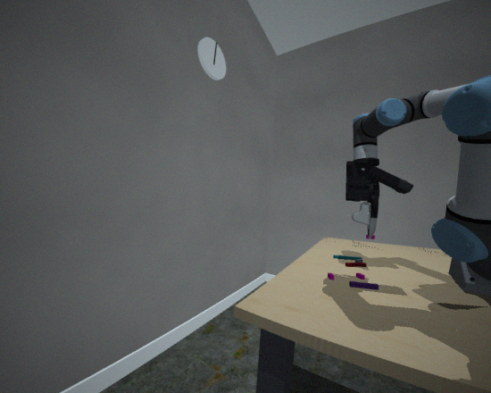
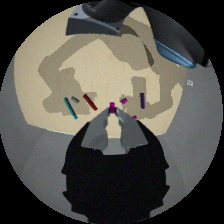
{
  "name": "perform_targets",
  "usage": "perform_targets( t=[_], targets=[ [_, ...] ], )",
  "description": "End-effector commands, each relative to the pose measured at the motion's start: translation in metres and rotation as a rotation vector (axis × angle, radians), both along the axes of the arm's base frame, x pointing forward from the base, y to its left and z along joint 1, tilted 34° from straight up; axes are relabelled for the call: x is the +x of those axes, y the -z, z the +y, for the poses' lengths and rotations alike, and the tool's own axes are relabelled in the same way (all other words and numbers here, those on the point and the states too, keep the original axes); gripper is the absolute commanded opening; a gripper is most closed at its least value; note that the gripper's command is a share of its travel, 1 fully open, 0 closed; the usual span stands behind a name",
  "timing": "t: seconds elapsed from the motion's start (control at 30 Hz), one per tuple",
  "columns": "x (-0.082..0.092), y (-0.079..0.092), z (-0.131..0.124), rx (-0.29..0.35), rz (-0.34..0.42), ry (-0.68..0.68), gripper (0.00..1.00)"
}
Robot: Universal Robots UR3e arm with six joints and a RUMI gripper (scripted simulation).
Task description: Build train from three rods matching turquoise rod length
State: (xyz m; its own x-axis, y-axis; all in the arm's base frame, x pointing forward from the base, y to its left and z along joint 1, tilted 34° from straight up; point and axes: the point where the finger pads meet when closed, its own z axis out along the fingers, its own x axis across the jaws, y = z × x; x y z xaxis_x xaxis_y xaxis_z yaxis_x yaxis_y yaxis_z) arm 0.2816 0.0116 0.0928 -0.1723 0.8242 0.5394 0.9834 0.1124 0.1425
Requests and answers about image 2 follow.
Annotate red rod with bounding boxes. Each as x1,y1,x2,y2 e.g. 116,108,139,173
83,94,97,111

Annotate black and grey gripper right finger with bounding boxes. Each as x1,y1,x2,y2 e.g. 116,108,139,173
115,107,169,170

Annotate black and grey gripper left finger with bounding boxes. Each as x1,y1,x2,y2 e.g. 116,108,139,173
61,107,110,175

